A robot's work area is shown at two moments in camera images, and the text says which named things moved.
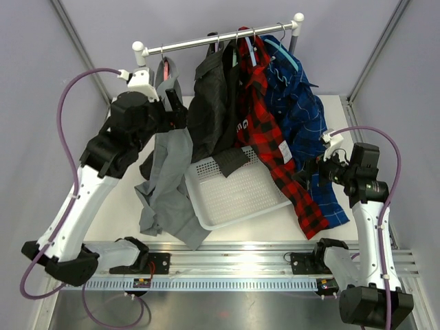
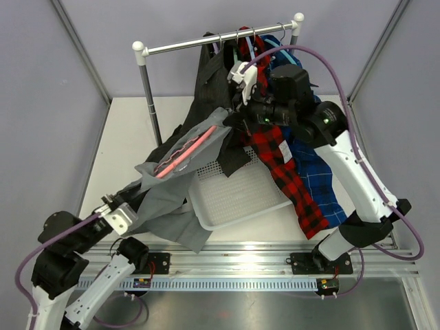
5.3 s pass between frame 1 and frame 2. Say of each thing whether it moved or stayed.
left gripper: moved
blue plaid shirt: stayed
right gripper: moved
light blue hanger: stayed
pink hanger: moved
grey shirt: moved
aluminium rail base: stayed
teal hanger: stayed
